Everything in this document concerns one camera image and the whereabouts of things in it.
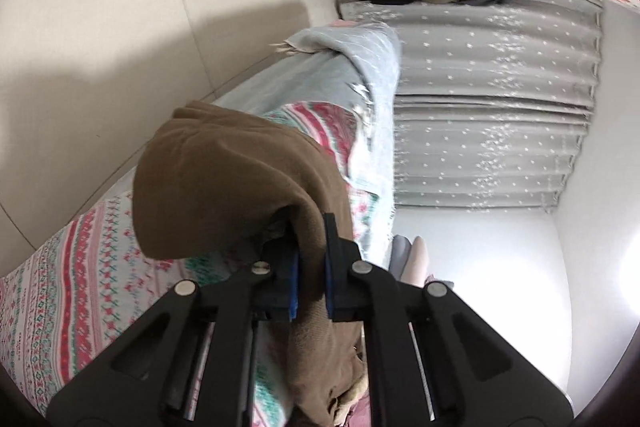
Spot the brown corduroy garment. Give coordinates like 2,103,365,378
132,101,371,427

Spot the pale pink pillow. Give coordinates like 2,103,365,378
406,236,432,286

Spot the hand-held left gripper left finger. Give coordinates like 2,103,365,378
47,227,301,427

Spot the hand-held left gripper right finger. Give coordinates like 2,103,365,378
322,213,576,427

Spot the grey patterned curtain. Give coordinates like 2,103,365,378
340,0,606,212

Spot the light blue blanket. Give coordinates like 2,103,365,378
215,21,401,268

